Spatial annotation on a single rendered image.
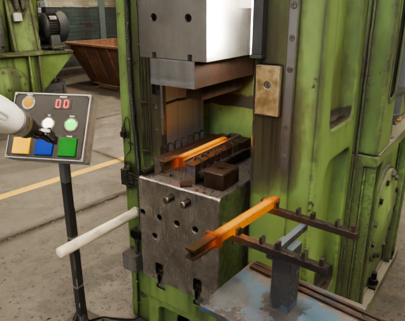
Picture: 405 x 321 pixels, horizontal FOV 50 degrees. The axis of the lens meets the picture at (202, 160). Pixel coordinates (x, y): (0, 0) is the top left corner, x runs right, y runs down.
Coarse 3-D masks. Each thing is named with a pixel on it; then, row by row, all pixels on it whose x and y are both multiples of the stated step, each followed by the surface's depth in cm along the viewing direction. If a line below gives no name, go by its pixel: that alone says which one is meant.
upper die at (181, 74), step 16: (160, 64) 157; (176, 64) 153; (192, 64) 149; (208, 64) 155; (224, 64) 164; (240, 64) 174; (160, 80) 159; (176, 80) 155; (192, 80) 151; (208, 80) 157; (224, 80) 166
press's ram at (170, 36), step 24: (144, 0) 153; (168, 0) 147; (192, 0) 142; (216, 0) 143; (240, 0) 153; (144, 24) 156; (168, 24) 150; (192, 24) 145; (216, 24) 146; (240, 24) 158; (144, 48) 159; (168, 48) 153; (192, 48) 147; (216, 48) 148; (240, 48) 162
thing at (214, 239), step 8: (264, 200) 135; (272, 200) 135; (256, 208) 129; (264, 208) 130; (272, 208) 134; (240, 216) 125; (248, 216) 125; (256, 216) 127; (224, 224) 120; (232, 224) 120; (240, 224) 121; (208, 232) 115; (216, 232) 116; (224, 232) 116; (232, 232) 119; (200, 240) 111; (208, 240) 111; (216, 240) 113; (192, 248) 108; (200, 248) 108; (208, 248) 112; (192, 256) 108; (200, 256) 109
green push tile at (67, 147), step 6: (60, 138) 176; (66, 138) 176; (72, 138) 176; (60, 144) 176; (66, 144) 176; (72, 144) 175; (60, 150) 175; (66, 150) 175; (72, 150) 175; (60, 156) 176; (66, 156) 175; (72, 156) 174
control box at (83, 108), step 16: (16, 96) 184; (32, 96) 182; (48, 96) 181; (64, 96) 180; (80, 96) 179; (32, 112) 181; (48, 112) 180; (64, 112) 179; (80, 112) 178; (96, 112) 185; (64, 128) 178; (80, 128) 177; (32, 144) 178; (80, 144) 175; (32, 160) 183; (48, 160) 179; (64, 160) 175; (80, 160) 174
